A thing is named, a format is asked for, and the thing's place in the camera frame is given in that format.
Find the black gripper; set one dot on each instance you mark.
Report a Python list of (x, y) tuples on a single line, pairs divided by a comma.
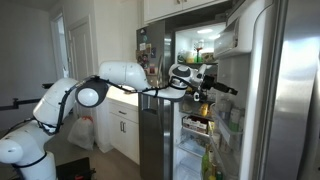
[(208, 82)]

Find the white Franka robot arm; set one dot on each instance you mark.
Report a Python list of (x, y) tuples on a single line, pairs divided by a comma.
[(123, 73)]

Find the stainless steel fridge door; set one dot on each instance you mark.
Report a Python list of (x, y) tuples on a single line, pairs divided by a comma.
[(290, 100)]

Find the red and white fridge magnet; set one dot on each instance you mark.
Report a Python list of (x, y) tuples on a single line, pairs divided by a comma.
[(152, 69)]

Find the photo collage fridge magnet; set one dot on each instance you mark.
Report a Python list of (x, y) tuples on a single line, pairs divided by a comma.
[(143, 60)]

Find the white note fridge magnet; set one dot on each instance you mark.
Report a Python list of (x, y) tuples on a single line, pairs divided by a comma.
[(142, 46)]

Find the clear jar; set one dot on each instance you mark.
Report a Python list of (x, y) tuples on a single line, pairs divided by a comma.
[(224, 110)]

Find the yellow squeeze bottle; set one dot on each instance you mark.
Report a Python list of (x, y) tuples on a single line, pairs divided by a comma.
[(204, 110)]

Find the beige round food tub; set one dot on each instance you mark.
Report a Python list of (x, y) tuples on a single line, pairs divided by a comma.
[(207, 57)]

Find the yellow food tub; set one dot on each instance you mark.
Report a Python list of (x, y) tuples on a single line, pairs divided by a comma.
[(190, 60)]

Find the red and white carton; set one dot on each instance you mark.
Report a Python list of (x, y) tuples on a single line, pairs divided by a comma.
[(195, 125)]

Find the clear crisper drawer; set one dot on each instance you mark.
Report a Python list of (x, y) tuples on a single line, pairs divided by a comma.
[(191, 147)]

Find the green glass bottle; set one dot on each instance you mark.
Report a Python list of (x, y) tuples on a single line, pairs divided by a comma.
[(205, 166)]

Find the stainless steel freezer door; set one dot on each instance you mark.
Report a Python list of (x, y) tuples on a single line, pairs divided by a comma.
[(151, 140)]

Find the white base kitchen cabinet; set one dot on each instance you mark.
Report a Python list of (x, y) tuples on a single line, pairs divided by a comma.
[(128, 140)]

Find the white panelled room door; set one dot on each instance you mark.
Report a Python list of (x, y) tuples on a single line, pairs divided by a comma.
[(81, 50)]

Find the white plastic trash bag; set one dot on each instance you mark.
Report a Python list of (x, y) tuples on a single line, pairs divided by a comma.
[(81, 133)]

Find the black case with red latch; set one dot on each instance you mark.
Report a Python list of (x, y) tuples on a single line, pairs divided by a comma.
[(71, 168)]

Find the black tripod stand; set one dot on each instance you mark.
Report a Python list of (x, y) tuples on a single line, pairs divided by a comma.
[(20, 103)]

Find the white wall kitchen cabinet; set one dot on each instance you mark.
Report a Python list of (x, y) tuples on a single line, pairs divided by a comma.
[(160, 8)]

